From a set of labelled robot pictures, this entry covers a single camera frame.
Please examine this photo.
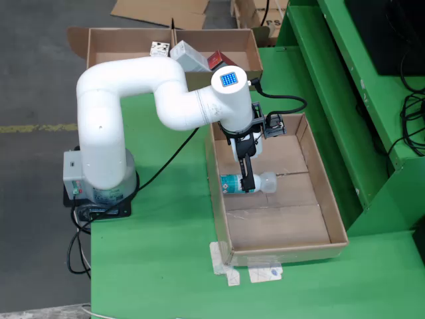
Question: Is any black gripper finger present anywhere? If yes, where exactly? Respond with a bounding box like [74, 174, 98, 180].
[237, 155, 256, 193]

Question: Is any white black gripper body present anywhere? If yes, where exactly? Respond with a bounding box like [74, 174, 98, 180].
[231, 132, 266, 164]

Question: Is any white bottle teal label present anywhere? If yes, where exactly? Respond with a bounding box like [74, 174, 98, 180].
[219, 171, 278, 196]

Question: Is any shallow cardboard tray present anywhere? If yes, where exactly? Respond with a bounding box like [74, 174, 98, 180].
[205, 112, 349, 267]

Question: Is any brown cardboard box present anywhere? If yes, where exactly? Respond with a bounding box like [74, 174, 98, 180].
[173, 25, 270, 92]

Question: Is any large printed cardboard box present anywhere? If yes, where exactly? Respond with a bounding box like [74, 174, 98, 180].
[232, 0, 289, 47]

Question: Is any open empty cardboard box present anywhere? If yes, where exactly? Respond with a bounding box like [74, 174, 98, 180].
[110, 0, 211, 30]

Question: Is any cardboard box with rounded flaps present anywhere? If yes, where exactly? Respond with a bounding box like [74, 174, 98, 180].
[66, 26, 175, 70]

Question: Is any white tape piece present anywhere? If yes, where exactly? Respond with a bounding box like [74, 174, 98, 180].
[209, 241, 242, 287]
[248, 261, 284, 284]

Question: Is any red carton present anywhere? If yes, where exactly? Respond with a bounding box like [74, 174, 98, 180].
[207, 49, 240, 71]

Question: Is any green metal shelf unit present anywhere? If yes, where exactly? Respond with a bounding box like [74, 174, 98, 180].
[276, 0, 425, 240]

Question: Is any pale grey white carton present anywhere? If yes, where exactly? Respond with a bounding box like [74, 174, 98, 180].
[169, 39, 213, 73]

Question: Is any cow-print hand cream carton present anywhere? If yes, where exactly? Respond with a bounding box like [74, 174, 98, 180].
[149, 41, 171, 58]

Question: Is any black monitor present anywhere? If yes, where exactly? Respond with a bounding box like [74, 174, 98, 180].
[343, 0, 425, 76]

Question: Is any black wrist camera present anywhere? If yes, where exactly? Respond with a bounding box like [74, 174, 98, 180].
[264, 112, 287, 138]

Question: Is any black camera cable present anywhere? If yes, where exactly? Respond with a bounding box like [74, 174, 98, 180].
[247, 76, 308, 117]

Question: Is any black power cable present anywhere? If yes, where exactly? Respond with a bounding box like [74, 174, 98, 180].
[96, 128, 201, 220]

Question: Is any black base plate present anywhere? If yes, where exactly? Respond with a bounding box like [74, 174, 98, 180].
[62, 191, 133, 220]

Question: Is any thin black cable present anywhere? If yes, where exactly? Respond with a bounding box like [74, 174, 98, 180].
[260, 0, 272, 28]

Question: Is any black cable bundle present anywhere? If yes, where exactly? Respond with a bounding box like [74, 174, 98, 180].
[386, 43, 425, 159]

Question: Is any black floor cable loop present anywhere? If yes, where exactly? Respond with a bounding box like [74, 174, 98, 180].
[67, 207, 92, 280]

